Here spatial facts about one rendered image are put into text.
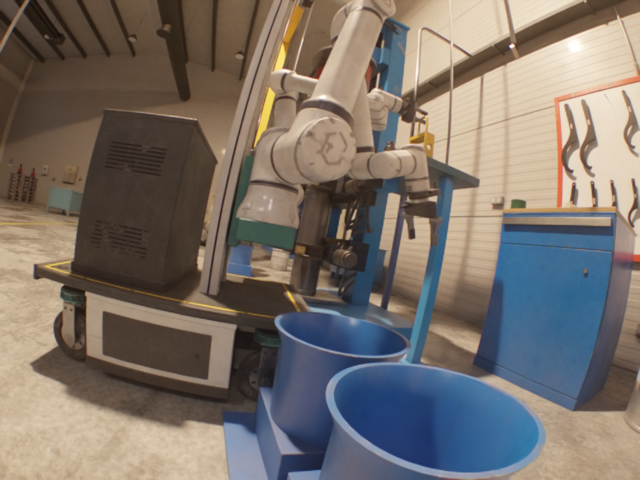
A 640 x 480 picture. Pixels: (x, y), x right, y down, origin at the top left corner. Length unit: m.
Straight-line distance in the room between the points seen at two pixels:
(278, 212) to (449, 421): 0.64
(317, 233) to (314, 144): 1.56
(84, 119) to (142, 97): 2.95
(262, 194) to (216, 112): 12.93
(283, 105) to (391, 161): 0.89
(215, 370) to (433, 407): 0.59
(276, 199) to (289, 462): 0.64
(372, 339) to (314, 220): 1.54
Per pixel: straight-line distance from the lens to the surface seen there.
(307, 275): 2.20
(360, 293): 2.39
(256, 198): 0.83
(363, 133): 1.05
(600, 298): 1.54
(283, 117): 1.63
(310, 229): 2.19
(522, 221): 1.77
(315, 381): 0.57
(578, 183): 2.99
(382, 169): 0.94
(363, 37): 0.95
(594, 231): 1.59
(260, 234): 0.80
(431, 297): 1.58
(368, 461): 0.32
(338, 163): 0.71
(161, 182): 0.91
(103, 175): 1.00
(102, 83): 15.63
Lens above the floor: 0.55
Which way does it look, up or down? 1 degrees up
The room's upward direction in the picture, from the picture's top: 10 degrees clockwise
